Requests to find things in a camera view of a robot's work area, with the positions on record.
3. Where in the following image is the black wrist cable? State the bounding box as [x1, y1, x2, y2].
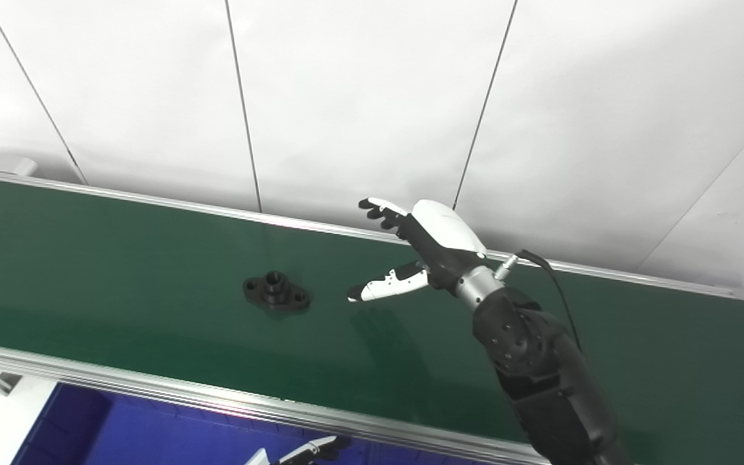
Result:
[495, 249, 584, 354]

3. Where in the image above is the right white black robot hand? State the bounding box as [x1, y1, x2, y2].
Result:
[347, 197, 497, 304]

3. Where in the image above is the black flanged machine part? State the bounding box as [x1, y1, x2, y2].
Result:
[243, 271, 311, 313]

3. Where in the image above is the green conveyor belt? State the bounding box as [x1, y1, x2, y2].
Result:
[0, 174, 744, 465]
[0, 165, 744, 465]

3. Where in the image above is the blue plastic bin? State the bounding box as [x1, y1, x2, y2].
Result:
[10, 382, 541, 465]

